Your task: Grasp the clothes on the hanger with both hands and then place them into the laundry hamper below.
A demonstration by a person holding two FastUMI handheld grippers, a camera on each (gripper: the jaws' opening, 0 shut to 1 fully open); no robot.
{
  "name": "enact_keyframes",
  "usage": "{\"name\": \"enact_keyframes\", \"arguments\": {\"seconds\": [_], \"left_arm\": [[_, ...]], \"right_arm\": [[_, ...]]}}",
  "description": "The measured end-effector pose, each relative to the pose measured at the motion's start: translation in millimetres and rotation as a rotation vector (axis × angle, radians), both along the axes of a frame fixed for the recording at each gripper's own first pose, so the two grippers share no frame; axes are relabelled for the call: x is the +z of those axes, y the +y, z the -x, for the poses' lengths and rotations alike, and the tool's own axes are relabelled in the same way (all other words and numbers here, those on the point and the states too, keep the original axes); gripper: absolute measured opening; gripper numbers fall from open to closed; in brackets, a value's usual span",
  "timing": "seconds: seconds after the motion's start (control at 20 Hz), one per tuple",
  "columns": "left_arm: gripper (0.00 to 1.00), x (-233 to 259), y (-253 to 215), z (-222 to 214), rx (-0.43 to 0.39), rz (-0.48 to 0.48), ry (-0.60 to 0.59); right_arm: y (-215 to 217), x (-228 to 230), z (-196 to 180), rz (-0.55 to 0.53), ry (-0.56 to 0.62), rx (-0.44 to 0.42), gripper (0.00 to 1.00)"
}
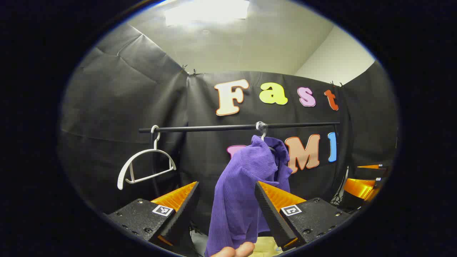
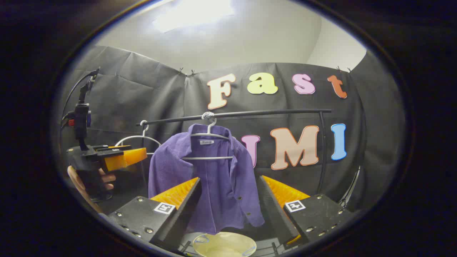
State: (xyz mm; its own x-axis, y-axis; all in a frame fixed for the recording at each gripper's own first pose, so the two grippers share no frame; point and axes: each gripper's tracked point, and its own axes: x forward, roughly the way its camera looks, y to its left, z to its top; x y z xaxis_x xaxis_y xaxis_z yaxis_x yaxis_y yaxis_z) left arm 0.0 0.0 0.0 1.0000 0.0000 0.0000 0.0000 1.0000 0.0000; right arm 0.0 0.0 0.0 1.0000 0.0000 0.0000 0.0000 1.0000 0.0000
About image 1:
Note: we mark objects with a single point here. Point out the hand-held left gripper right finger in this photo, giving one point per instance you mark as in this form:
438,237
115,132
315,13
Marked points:
273,217

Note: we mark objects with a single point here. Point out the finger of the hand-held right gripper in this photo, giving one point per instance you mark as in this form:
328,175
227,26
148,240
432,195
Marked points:
367,172
358,189

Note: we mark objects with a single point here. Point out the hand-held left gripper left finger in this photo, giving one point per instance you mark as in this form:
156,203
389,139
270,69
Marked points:
180,214

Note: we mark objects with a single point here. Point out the cream laundry hamper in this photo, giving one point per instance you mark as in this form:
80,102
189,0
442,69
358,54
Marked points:
265,248

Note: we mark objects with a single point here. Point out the purple ribbed garment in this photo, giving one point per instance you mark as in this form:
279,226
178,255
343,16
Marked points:
235,200

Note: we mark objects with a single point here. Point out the white clothes hanger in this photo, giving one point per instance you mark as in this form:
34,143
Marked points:
263,135
120,180

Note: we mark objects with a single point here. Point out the black backdrop stand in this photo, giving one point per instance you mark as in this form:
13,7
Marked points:
337,196

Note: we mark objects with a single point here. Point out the black backdrop cloth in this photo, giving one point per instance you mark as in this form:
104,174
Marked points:
107,107

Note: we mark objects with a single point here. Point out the ceiling light panel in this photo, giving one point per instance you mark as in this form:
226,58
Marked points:
207,12

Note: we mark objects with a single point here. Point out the black clothes rail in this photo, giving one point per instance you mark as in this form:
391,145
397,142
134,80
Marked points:
214,127

